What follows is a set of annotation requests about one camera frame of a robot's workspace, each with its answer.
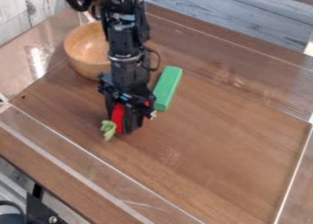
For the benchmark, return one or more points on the wooden bowl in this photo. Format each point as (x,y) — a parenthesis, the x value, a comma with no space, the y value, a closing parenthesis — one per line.
(86,49)

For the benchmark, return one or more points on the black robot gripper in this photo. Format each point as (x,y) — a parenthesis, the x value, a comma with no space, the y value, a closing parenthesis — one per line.
(125,85)

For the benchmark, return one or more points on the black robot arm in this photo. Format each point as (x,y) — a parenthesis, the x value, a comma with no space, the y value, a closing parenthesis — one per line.
(125,26)

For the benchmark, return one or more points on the green rectangular block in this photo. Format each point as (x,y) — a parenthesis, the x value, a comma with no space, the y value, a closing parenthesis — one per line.
(166,87)

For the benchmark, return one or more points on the clear acrylic tray enclosure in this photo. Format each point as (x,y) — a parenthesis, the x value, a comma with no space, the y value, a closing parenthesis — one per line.
(224,159)

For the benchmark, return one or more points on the black clamp mount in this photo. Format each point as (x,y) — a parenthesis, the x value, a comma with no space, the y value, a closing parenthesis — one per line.
(38,212)

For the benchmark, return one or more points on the red plush strawberry toy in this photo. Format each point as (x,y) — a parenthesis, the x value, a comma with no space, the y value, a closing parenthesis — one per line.
(113,127)

